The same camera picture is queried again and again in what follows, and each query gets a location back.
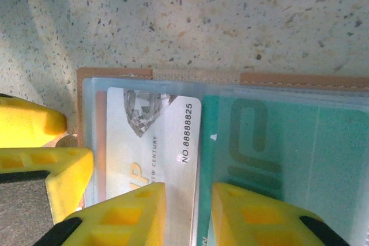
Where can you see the white diamond VIP card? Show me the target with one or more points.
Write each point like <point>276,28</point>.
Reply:
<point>173,130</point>

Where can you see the green VIP card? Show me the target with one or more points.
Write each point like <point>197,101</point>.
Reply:
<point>317,148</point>

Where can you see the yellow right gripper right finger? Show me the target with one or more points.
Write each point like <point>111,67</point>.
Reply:
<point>259,223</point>

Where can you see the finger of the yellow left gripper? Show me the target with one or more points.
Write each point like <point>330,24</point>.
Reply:
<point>63,171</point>
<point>29,125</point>

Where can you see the tan leather card holder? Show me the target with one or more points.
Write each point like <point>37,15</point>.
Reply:
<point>115,73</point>

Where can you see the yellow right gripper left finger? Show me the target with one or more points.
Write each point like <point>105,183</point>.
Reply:
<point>124,220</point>

